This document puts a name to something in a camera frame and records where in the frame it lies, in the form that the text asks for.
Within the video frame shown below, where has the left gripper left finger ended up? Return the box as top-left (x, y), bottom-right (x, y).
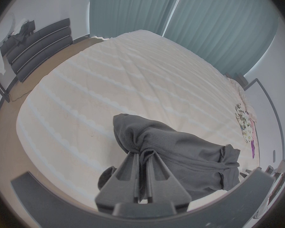
top-left (96, 152), bottom-right (140, 209)

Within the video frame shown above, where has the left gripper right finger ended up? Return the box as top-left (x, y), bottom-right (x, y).
top-left (146, 152), bottom-right (191, 209)

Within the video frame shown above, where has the black T-shirt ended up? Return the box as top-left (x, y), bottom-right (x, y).
top-left (98, 114), bottom-right (241, 200)

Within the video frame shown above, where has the bed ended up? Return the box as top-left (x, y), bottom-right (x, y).
top-left (15, 29), bottom-right (285, 213)

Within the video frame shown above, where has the white printed pyjama top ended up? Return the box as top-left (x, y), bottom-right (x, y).
top-left (235, 103), bottom-right (254, 144)

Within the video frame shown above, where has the pink garment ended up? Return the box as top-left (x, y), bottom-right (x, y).
top-left (249, 113), bottom-right (258, 142)

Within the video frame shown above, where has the cream pillow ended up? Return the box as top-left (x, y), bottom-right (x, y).
top-left (229, 78), bottom-right (255, 114)

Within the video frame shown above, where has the grey bedside table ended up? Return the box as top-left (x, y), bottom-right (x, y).
top-left (224, 71), bottom-right (248, 87)

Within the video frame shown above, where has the black chest of drawers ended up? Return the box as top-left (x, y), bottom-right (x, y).
top-left (1, 18), bottom-right (74, 82)

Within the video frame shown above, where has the blue-green curtain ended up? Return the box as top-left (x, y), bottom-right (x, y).
top-left (163, 0), bottom-right (279, 76)
top-left (89, 0), bottom-right (184, 37)

